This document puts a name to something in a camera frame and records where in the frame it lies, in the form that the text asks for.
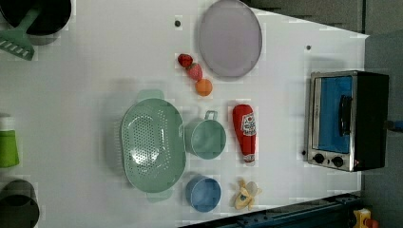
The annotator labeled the blue cup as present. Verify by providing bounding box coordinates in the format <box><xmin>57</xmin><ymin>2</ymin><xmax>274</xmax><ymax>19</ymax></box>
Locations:
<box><xmin>185</xmin><ymin>175</ymin><xmax>221</xmax><ymax>213</ymax></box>

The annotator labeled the black silver toaster oven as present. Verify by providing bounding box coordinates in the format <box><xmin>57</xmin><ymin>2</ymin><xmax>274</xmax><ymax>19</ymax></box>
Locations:
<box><xmin>307</xmin><ymin>70</ymin><xmax>389</xmax><ymax>172</ymax></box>

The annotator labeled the red plush ketchup bottle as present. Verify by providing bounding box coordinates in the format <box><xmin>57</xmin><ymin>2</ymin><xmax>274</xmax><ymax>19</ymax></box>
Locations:
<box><xmin>232</xmin><ymin>104</ymin><xmax>257</xmax><ymax>163</ymax></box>

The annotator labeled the dark red strawberry toy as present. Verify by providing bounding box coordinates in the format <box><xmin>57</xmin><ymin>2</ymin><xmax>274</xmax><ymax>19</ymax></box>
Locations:
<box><xmin>177</xmin><ymin>53</ymin><xmax>193</xmax><ymax>68</ymax></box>

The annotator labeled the pink strawberry toy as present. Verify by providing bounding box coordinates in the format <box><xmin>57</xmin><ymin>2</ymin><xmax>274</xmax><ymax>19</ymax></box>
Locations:
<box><xmin>186</xmin><ymin>63</ymin><xmax>202</xmax><ymax>81</ymax></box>

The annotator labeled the lime green cup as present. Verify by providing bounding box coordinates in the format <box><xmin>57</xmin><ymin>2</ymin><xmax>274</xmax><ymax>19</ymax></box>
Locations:
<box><xmin>0</xmin><ymin>117</ymin><xmax>20</xmax><ymax>168</ymax></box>

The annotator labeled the plush peeled banana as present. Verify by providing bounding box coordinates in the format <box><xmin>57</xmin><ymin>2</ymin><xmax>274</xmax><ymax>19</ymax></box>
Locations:
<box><xmin>234</xmin><ymin>179</ymin><xmax>262</xmax><ymax>210</ymax></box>

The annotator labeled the black pot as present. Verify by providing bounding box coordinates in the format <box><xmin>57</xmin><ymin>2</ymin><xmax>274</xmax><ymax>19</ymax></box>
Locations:
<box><xmin>1</xmin><ymin>0</ymin><xmax>72</xmax><ymax>46</ymax></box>

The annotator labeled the lavender round plate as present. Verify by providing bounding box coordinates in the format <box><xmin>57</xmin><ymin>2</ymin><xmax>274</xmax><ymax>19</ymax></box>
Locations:
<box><xmin>198</xmin><ymin>0</ymin><xmax>262</xmax><ymax>78</ymax></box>

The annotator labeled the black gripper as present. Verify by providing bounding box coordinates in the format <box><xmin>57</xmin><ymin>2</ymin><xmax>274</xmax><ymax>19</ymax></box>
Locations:
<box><xmin>384</xmin><ymin>121</ymin><xmax>403</xmax><ymax>132</ymax></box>

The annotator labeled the orange toy fruit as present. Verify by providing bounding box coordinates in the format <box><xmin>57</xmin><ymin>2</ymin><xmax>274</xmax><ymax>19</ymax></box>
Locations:
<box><xmin>195</xmin><ymin>79</ymin><xmax>213</xmax><ymax>97</ymax></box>

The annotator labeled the green mug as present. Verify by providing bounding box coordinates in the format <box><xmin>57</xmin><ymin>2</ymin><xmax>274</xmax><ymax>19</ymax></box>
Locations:
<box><xmin>184</xmin><ymin>110</ymin><xmax>226</xmax><ymax>160</ymax></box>

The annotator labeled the dark grey cylinder container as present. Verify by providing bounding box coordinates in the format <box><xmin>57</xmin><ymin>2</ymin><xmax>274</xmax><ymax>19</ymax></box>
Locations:
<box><xmin>0</xmin><ymin>180</ymin><xmax>40</xmax><ymax>228</ymax></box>

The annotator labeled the green plastic colander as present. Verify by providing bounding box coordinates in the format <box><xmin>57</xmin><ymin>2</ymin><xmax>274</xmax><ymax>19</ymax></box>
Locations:
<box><xmin>121</xmin><ymin>89</ymin><xmax>186</xmax><ymax>202</ymax></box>

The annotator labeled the green plastic spatula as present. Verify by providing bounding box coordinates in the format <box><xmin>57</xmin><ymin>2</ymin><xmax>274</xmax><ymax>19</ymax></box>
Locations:
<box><xmin>0</xmin><ymin>5</ymin><xmax>41</xmax><ymax>61</ymax></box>

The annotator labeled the yellow red emergency button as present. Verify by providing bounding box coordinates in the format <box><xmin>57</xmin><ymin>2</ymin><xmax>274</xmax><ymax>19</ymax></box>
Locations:
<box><xmin>353</xmin><ymin>208</ymin><xmax>379</xmax><ymax>228</ymax></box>

